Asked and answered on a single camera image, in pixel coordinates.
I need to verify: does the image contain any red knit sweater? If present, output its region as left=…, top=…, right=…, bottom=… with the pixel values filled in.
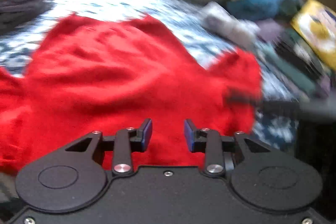
left=1, top=14, right=261, bottom=175

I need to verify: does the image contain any blue white patterned quilt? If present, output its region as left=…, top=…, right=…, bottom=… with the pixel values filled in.
left=0, top=0, right=300, bottom=151

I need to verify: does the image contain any yellow cartoon cushion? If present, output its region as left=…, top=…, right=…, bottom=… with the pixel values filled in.
left=290, top=0, right=335, bottom=71

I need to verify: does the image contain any grey folded clothes stack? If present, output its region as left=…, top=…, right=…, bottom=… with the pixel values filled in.
left=1, top=0, right=53, bottom=35

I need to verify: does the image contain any blue blanket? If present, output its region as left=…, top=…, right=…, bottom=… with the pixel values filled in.
left=226, top=0, right=284, bottom=21

